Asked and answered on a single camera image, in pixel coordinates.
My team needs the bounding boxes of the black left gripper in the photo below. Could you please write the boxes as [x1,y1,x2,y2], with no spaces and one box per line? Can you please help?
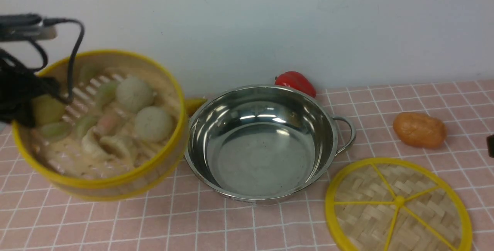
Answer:
[0,48,72,128]

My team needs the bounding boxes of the yellow bamboo steamer basket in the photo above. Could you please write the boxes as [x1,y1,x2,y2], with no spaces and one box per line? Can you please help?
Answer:
[12,50,189,202]

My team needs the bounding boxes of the yellow woven steamer lid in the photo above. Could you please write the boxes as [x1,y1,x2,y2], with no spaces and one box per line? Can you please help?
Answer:
[325,158,473,251]

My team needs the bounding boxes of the stainless steel pot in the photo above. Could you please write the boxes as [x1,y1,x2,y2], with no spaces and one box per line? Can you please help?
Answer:
[184,85,356,205]

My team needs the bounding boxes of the green bun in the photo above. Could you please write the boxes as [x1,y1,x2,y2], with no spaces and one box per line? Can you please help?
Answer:
[30,94,66,126]

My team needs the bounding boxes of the green dumpling left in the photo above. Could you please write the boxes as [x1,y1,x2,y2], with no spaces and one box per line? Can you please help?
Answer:
[38,121,72,142]

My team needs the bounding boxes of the green dumpling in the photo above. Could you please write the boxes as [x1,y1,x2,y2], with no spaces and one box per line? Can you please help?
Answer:
[38,121,72,142]
[74,114,99,140]
[78,64,100,86]
[94,81,119,110]

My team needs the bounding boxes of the green dumpling top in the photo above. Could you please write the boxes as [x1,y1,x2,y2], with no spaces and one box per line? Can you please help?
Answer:
[78,64,100,86]

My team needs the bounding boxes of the green dumpling lower middle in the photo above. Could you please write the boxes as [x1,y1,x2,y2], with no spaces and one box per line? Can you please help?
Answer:
[74,114,99,140]

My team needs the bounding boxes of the white dumpling left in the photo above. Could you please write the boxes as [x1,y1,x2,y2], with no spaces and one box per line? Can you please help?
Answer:
[81,127,112,163]

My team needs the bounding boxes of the white dumpling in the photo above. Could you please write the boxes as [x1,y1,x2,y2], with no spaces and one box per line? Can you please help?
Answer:
[99,135,138,166]
[81,127,112,163]

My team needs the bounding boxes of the pink dumpling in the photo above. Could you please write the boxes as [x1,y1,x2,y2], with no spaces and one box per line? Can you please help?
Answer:
[95,111,122,136]

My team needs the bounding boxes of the white dumpling right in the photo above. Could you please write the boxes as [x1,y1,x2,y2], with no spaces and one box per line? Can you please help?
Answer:
[99,135,138,166]

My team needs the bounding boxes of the white bun upper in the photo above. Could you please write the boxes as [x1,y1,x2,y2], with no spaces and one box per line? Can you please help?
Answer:
[115,76,155,114]

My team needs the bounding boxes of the white bun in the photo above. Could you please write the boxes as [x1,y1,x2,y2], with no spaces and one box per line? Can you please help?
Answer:
[134,106,175,142]
[115,76,155,114]

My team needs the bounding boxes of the white bun lower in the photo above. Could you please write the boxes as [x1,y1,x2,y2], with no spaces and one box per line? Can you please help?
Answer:
[134,106,175,142]

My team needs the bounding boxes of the yellow toy banana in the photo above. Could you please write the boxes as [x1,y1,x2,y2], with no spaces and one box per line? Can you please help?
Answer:
[184,98,208,117]

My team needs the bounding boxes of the red toy bell pepper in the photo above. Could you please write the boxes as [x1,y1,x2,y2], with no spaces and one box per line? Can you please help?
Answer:
[274,71,316,98]

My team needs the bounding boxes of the orange toy potato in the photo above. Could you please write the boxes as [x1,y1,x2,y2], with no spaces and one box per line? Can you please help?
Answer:
[392,112,447,149]

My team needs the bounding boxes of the pink checkered tablecloth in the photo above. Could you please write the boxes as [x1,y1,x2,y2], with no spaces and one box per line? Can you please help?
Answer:
[0,80,493,251]

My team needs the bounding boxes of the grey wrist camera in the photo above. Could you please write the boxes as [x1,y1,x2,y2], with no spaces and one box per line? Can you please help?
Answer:
[0,14,57,42]

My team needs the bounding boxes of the black cable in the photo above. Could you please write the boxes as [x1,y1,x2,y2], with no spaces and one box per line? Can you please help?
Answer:
[23,18,85,103]

